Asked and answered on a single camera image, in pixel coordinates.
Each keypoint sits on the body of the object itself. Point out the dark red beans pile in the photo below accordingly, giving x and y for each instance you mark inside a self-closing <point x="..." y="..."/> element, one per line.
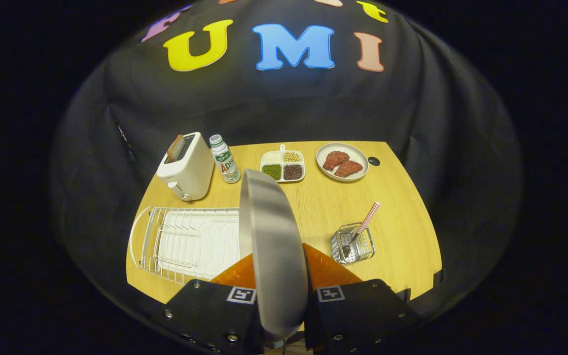
<point x="293" y="171"/>

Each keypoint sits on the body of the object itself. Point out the brown toast slice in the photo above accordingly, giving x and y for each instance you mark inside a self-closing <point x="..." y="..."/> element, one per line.
<point x="175" y="147"/>

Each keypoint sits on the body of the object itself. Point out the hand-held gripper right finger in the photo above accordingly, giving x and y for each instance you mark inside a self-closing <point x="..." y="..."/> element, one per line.
<point x="358" y="315"/>

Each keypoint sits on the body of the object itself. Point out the white divided tray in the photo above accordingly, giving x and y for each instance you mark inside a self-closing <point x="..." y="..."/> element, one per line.
<point x="270" y="158"/>

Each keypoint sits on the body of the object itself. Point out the white green label bottle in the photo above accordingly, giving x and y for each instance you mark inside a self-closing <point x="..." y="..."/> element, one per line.
<point x="226" y="160"/>

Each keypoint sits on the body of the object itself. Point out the white toaster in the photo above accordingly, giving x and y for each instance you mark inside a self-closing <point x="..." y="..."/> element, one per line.
<point x="190" y="172"/>

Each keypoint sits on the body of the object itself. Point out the beige round plate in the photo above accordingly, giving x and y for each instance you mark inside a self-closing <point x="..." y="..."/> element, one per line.
<point x="274" y="246"/>

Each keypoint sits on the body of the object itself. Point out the green beans pile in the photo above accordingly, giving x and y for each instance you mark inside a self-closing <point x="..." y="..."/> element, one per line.
<point x="272" y="171"/>

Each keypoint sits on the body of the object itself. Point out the black backdrop cloth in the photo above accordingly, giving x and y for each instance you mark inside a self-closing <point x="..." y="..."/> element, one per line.
<point x="412" y="98"/>

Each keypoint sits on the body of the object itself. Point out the yellow beans pile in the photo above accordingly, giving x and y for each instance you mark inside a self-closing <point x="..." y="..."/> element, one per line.
<point x="292" y="157"/>

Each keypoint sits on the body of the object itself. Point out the beige plate with meat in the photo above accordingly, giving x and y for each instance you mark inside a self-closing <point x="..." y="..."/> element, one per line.
<point x="358" y="154"/>

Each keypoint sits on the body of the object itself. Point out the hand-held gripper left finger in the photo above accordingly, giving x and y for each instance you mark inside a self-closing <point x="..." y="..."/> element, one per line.
<point x="215" y="315"/>

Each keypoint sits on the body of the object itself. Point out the red meat slice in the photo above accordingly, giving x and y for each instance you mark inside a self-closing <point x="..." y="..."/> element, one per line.
<point x="336" y="160"/>
<point x="349" y="169"/>

